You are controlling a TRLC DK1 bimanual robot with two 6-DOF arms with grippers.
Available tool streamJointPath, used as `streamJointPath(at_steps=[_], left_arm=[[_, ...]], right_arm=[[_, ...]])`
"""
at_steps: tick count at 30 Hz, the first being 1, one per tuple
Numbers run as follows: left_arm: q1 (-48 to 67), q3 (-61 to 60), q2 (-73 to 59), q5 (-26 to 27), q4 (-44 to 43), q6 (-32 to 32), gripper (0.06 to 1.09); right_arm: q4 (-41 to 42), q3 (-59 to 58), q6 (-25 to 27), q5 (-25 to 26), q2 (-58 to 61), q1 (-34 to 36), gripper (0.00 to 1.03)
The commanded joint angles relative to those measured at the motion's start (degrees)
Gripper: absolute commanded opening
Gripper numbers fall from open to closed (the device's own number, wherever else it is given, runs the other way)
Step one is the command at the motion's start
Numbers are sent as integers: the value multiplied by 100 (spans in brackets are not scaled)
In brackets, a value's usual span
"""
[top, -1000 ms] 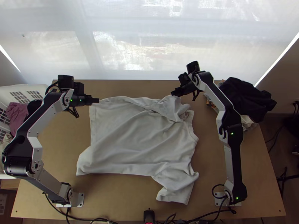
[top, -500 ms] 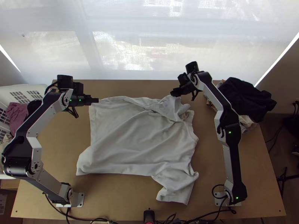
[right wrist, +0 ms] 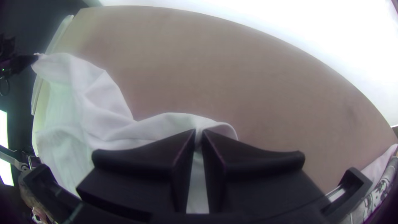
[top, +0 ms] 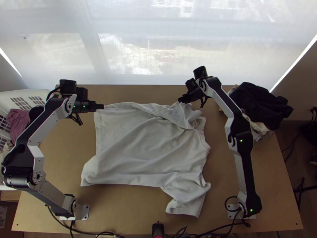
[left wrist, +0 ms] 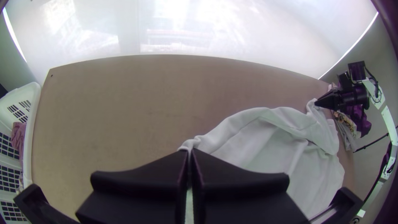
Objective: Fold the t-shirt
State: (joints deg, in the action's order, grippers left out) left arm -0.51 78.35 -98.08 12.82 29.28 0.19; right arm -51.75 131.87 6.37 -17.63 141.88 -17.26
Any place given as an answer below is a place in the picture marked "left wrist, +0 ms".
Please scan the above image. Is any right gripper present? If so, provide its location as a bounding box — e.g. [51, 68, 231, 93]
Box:
[314, 86, 371, 111]

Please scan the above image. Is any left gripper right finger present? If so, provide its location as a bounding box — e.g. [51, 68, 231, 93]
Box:
[190, 148, 311, 224]

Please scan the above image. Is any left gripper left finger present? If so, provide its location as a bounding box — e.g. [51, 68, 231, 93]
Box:
[75, 150, 189, 224]

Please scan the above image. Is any white t-shirt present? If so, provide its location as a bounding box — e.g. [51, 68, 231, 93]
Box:
[177, 99, 346, 220]

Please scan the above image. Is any pile of folded clothes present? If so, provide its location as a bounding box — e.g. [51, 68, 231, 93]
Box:
[329, 82, 372, 152]

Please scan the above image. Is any heap of clothes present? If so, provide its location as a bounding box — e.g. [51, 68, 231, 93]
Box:
[10, 121, 28, 158]

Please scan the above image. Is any white laundry basket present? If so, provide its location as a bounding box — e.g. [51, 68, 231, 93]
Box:
[0, 81, 42, 224]

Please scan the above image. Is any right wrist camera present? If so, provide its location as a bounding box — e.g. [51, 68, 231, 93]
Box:
[338, 71, 352, 91]

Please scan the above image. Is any black cable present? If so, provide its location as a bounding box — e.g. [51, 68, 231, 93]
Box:
[354, 124, 398, 153]

